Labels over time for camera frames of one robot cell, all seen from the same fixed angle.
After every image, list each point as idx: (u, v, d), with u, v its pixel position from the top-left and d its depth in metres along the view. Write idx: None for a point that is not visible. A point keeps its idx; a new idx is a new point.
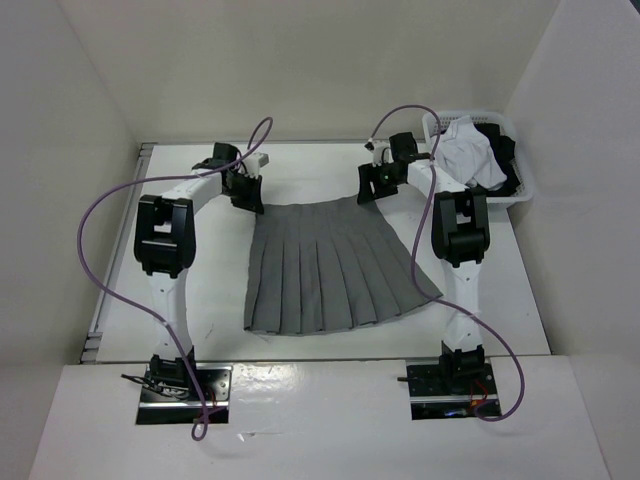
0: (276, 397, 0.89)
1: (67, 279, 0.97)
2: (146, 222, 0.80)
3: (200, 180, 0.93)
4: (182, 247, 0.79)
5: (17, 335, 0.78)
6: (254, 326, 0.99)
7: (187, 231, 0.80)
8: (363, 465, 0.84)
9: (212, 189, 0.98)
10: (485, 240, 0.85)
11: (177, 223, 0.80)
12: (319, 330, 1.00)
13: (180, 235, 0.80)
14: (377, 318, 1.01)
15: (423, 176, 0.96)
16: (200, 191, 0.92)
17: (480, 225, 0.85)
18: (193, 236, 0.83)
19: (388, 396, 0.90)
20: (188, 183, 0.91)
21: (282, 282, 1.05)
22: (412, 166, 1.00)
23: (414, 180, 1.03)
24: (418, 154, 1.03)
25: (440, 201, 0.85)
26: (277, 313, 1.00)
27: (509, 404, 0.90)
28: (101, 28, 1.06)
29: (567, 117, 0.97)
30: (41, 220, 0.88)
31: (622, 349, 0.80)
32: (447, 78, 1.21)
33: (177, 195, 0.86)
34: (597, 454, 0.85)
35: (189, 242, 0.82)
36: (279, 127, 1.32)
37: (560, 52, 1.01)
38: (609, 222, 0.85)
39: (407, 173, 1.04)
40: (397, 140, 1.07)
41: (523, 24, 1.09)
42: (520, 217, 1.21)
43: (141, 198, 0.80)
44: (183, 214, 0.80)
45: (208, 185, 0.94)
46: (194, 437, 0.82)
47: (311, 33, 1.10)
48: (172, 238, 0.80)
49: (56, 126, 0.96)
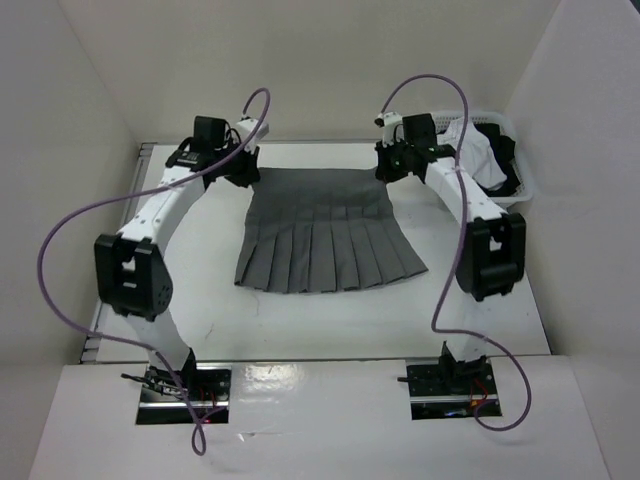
0: (276, 398, 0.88)
1: (67, 279, 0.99)
2: (106, 267, 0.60)
3: (173, 192, 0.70)
4: (152, 299, 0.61)
5: (19, 339, 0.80)
6: (243, 280, 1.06)
7: (155, 279, 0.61)
8: (369, 464, 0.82)
9: (193, 198, 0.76)
10: (519, 273, 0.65)
11: (140, 271, 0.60)
12: (302, 290, 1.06)
13: (143, 278, 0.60)
14: (360, 283, 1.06)
15: (447, 183, 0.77)
16: (175, 207, 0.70)
17: (515, 255, 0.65)
18: (166, 280, 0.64)
19: (388, 395, 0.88)
20: (157, 200, 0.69)
21: (268, 246, 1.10)
22: (434, 170, 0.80)
23: (434, 185, 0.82)
24: (437, 146, 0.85)
25: (470, 229, 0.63)
26: (267, 270, 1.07)
27: (516, 416, 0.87)
28: (99, 27, 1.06)
29: (571, 114, 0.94)
30: (43, 224, 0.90)
31: (620, 350, 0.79)
32: (449, 71, 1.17)
33: (142, 231, 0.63)
34: (598, 456, 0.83)
35: (161, 285, 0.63)
36: (279, 128, 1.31)
37: (567, 43, 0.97)
38: (610, 221, 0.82)
39: (424, 170, 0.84)
40: (412, 123, 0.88)
41: (527, 13, 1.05)
42: (522, 213, 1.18)
43: (96, 239, 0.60)
44: (147, 262, 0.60)
45: (184, 197, 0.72)
46: (196, 450, 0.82)
47: (311, 31, 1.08)
48: (137, 282, 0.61)
49: (62, 133, 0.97)
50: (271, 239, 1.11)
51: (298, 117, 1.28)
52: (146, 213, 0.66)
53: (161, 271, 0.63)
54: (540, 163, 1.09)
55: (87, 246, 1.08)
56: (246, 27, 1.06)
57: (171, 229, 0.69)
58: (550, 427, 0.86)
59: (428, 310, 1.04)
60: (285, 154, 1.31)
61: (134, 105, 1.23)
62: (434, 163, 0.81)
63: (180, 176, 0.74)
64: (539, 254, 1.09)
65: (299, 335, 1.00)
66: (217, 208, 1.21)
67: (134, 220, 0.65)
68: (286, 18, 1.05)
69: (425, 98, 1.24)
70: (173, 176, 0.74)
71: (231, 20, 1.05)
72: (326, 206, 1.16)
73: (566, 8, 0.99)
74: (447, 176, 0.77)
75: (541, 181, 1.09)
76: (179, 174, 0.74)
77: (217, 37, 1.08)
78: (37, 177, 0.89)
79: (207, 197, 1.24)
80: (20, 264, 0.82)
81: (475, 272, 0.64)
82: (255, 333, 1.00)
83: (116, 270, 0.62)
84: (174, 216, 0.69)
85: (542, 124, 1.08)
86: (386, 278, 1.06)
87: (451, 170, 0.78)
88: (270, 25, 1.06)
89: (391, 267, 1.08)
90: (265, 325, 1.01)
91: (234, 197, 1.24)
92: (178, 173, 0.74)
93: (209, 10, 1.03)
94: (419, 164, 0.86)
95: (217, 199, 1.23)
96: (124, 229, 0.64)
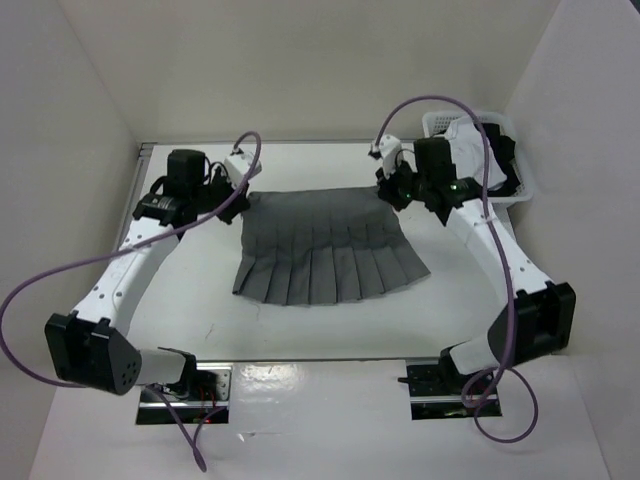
0: (276, 397, 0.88)
1: (67, 279, 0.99)
2: (61, 352, 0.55)
3: (138, 254, 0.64)
4: (112, 381, 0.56)
5: (20, 340, 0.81)
6: (242, 290, 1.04)
7: (116, 362, 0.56)
8: (369, 465, 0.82)
9: (165, 253, 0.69)
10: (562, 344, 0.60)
11: (98, 356, 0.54)
12: (306, 303, 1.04)
13: (105, 362, 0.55)
14: (361, 294, 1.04)
15: (475, 236, 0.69)
16: (140, 272, 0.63)
17: (561, 328, 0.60)
18: (130, 355, 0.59)
19: (387, 396, 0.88)
20: (120, 264, 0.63)
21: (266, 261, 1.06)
22: (460, 217, 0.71)
23: (458, 231, 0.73)
24: (461, 183, 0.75)
25: (516, 310, 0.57)
26: (266, 285, 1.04)
27: (524, 427, 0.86)
28: (99, 28, 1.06)
29: (571, 114, 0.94)
30: (43, 224, 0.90)
31: (620, 351, 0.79)
32: (449, 71, 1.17)
33: (100, 308, 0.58)
34: (598, 456, 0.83)
35: (125, 363, 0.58)
36: (279, 128, 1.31)
37: (566, 43, 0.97)
38: (610, 221, 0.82)
39: (447, 214, 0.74)
40: (429, 150, 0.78)
41: (527, 13, 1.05)
42: (522, 213, 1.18)
43: (47, 322, 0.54)
44: (104, 349, 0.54)
45: (152, 256, 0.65)
46: (203, 467, 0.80)
47: (311, 31, 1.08)
48: (96, 365, 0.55)
49: (62, 133, 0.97)
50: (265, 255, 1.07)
51: (298, 117, 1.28)
52: (106, 284, 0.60)
53: (124, 350, 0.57)
54: (539, 163, 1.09)
55: (87, 247, 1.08)
56: (246, 27, 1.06)
57: (136, 296, 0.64)
58: (550, 427, 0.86)
59: (428, 311, 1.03)
60: (284, 155, 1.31)
61: (134, 104, 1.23)
62: (459, 207, 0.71)
63: (148, 231, 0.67)
64: (539, 253, 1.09)
65: (298, 335, 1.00)
66: None
67: (92, 293, 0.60)
68: (286, 18, 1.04)
69: (425, 98, 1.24)
70: (139, 231, 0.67)
71: (231, 20, 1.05)
72: (326, 220, 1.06)
73: (566, 7, 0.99)
74: (477, 227, 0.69)
75: (541, 182, 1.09)
76: (147, 229, 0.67)
77: (217, 36, 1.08)
78: (36, 177, 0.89)
79: None
80: (19, 265, 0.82)
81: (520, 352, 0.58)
82: (256, 333, 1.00)
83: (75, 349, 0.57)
84: (140, 281, 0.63)
85: (542, 124, 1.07)
86: (388, 287, 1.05)
87: (481, 219, 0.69)
88: (269, 26, 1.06)
89: (394, 277, 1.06)
90: (264, 325, 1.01)
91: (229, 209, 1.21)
92: (148, 231, 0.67)
93: (209, 11, 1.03)
94: (438, 203, 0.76)
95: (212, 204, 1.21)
96: (81, 304, 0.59)
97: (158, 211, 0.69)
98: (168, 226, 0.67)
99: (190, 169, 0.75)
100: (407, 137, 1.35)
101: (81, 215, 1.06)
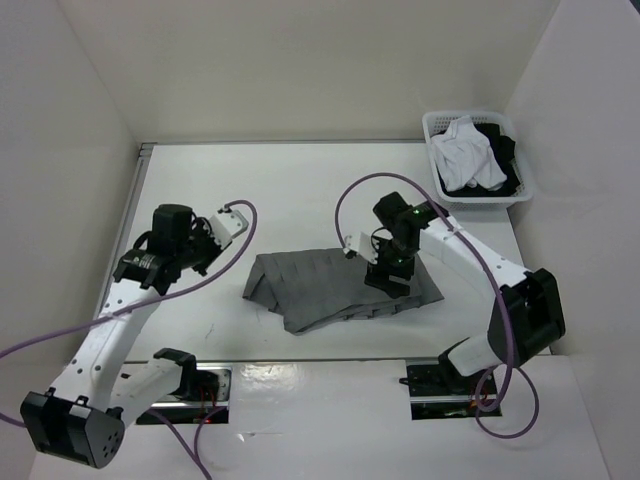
0: (276, 398, 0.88)
1: (67, 280, 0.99)
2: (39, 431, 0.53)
3: (118, 323, 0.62)
4: (93, 455, 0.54)
5: (20, 340, 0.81)
6: (254, 295, 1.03)
7: (96, 438, 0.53)
8: (367, 464, 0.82)
9: (147, 315, 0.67)
10: (560, 332, 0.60)
11: (79, 438, 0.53)
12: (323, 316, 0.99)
13: (86, 442, 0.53)
14: (373, 312, 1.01)
15: (448, 248, 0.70)
16: (120, 340, 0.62)
17: (553, 313, 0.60)
18: (112, 425, 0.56)
19: (387, 396, 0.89)
20: (99, 334, 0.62)
21: (278, 285, 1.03)
22: (429, 236, 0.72)
23: (430, 249, 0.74)
24: (416, 205, 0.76)
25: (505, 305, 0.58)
26: (274, 293, 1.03)
27: (523, 425, 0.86)
28: (99, 29, 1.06)
29: (571, 114, 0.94)
30: (43, 225, 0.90)
31: (618, 350, 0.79)
32: (449, 71, 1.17)
33: (78, 386, 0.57)
34: (597, 455, 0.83)
35: (107, 433, 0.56)
36: (278, 127, 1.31)
37: (566, 43, 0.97)
38: (610, 221, 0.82)
39: (418, 239, 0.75)
40: (383, 208, 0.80)
41: (527, 13, 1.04)
42: (522, 213, 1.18)
43: (26, 402, 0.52)
44: (85, 432, 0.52)
45: (133, 323, 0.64)
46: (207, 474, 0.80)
47: (311, 31, 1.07)
48: (77, 442, 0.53)
49: (61, 134, 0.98)
50: (278, 281, 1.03)
51: (298, 118, 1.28)
52: (84, 359, 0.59)
53: (104, 423, 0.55)
54: (539, 163, 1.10)
55: (87, 247, 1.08)
56: (245, 27, 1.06)
57: (119, 363, 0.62)
58: (549, 425, 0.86)
59: (428, 311, 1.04)
60: (283, 155, 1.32)
61: (134, 105, 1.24)
62: (426, 227, 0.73)
63: (128, 295, 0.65)
64: (539, 253, 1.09)
65: (299, 336, 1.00)
66: (217, 206, 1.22)
67: (71, 367, 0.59)
68: (286, 18, 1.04)
69: (425, 99, 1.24)
70: (121, 295, 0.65)
71: (231, 21, 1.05)
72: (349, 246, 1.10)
73: (566, 8, 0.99)
74: (447, 240, 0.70)
75: (541, 182, 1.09)
76: (127, 292, 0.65)
77: (217, 36, 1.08)
78: (37, 177, 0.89)
79: (207, 197, 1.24)
80: (20, 265, 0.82)
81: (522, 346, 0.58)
82: (256, 333, 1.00)
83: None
84: (121, 351, 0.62)
85: (542, 124, 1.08)
86: (400, 306, 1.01)
87: (448, 232, 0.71)
88: (269, 26, 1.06)
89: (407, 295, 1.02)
90: (264, 326, 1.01)
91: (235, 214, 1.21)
92: (120, 298, 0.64)
93: (209, 11, 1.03)
94: (408, 233, 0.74)
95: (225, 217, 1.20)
96: (59, 380, 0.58)
97: (140, 270, 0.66)
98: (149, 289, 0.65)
99: (176, 228, 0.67)
100: (407, 137, 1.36)
101: (82, 216, 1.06)
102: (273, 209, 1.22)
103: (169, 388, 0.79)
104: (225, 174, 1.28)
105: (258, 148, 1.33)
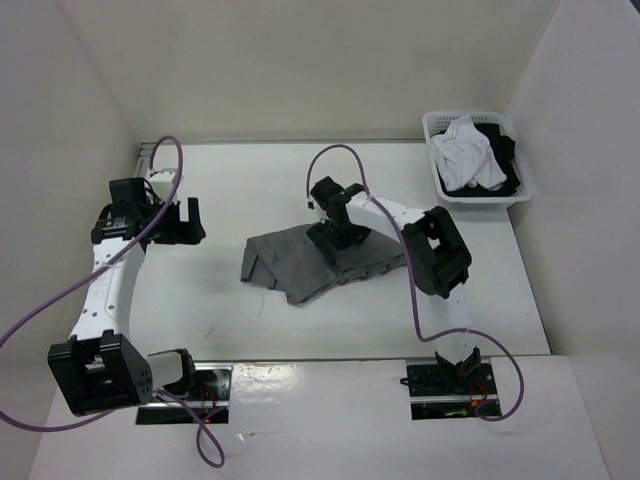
0: (276, 398, 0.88)
1: (66, 278, 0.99)
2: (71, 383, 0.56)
3: (115, 269, 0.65)
4: (135, 390, 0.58)
5: (20, 340, 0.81)
6: (251, 276, 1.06)
7: (131, 369, 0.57)
8: (368, 465, 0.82)
9: (136, 263, 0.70)
10: (467, 258, 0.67)
11: (112, 369, 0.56)
12: (322, 285, 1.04)
13: (119, 371, 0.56)
14: (366, 273, 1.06)
15: (368, 214, 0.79)
16: (123, 284, 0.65)
17: (454, 242, 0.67)
18: (138, 360, 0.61)
19: (387, 396, 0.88)
20: (100, 283, 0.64)
21: (274, 263, 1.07)
22: (353, 206, 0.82)
23: (360, 219, 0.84)
24: (348, 190, 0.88)
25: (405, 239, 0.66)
26: (269, 271, 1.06)
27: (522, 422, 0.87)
28: (99, 30, 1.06)
29: (571, 115, 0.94)
30: (41, 224, 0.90)
31: (619, 350, 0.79)
32: (449, 71, 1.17)
33: (99, 323, 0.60)
34: (597, 456, 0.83)
35: (137, 368, 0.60)
36: (278, 128, 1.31)
37: (567, 44, 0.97)
38: (610, 222, 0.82)
39: (348, 212, 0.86)
40: (321, 190, 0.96)
41: (527, 14, 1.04)
42: (522, 213, 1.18)
43: (51, 354, 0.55)
44: (116, 359, 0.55)
45: (128, 267, 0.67)
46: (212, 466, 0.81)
47: (311, 31, 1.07)
48: (111, 377, 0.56)
49: (60, 135, 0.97)
50: (273, 261, 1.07)
51: (299, 117, 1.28)
52: (95, 303, 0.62)
53: (132, 355, 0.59)
54: (539, 163, 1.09)
55: (88, 247, 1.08)
56: (245, 27, 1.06)
57: (126, 309, 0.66)
58: (549, 425, 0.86)
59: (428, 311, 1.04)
60: (284, 155, 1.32)
61: (134, 104, 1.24)
62: (350, 201, 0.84)
63: (116, 247, 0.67)
64: (539, 254, 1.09)
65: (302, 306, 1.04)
66: (217, 207, 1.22)
67: (84, 316, 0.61)
68: (286, 18, 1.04)
69: (425, 99, 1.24)
70: (108, 250, 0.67)
71: (231, 22, 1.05)
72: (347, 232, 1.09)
73: (567, 9, 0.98)
74: (365, 206, 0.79)
75: (541, 182, 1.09)
76: (113, 246, 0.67)
77: (217, 37, 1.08)
78: (36, 178, 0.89)
79: (208, 197, 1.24)
80: (19, 265, 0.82)
81: (429, 269, 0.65)
82: (256, 332, 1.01)
83: (83, 376, 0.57)
84: (125, 293, 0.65)
85: (542, 125, 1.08)
86: (390, 265, 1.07)
87: (367, 199, 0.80)
88: (269, 27, 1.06)
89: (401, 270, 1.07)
90: (265, 326, 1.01)
91: (235, 214, 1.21)
92: (107, 251, 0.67)
93: (208, 12, 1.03)
94: (339, 210, 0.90)
95: (226, 216, 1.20)
96: (76, 329, 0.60)
97: (116, 231, 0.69)
98: (131, 239, 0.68)
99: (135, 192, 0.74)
100: (407, 137, 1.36)
101: (82, 216, 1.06)
102: (274, 208, 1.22)
103: (171, 380, 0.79)
104: (225, 175, 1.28)
105: (258, 148, 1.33)
